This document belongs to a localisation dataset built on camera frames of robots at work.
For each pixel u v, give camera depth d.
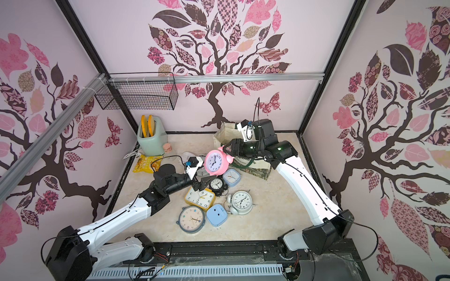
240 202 0.85
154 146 0.99
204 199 0.87
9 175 0.50
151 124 0.97
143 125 0.95
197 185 0.65
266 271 0.70
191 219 0.80
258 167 0.92
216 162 0.71
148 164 1.00
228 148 0.68
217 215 0.81
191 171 0.61
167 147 1.00
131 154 1.05
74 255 0.38
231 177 0.95
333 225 0.38
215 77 0.93
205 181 0.67
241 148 0.60
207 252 0.75
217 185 0.91
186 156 1.07
